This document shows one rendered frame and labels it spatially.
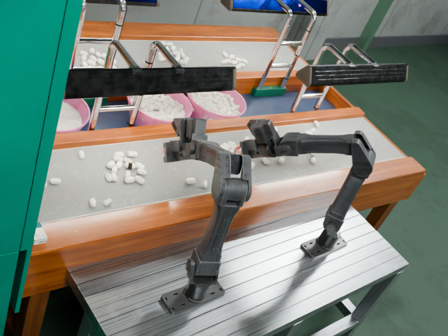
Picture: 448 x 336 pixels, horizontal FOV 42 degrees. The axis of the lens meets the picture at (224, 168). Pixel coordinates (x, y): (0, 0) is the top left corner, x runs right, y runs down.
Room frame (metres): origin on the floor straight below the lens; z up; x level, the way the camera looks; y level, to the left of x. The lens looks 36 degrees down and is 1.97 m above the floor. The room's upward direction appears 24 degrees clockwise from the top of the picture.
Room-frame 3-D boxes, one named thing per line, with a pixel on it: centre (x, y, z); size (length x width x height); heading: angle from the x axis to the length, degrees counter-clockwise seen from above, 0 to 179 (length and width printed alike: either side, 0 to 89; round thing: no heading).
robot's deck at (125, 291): (1.55, -0.06, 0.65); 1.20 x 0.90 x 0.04; 142
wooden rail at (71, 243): (1.68, -0.18, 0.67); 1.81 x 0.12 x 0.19; 138
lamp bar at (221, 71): (1.53, 0.31, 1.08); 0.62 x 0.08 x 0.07; 138
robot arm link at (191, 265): (1.17, -0.06, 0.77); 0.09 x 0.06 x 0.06; 120
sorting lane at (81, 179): (1.82, -0.03, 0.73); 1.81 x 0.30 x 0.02; 138
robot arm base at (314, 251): (1.63, -0.44, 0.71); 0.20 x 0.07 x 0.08; 142
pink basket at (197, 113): (2.13, 0.15, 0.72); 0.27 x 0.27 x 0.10
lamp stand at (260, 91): (2.58, 0.01, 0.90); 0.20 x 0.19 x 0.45; 138
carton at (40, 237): (1.05, 0.39, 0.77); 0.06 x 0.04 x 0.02; 48
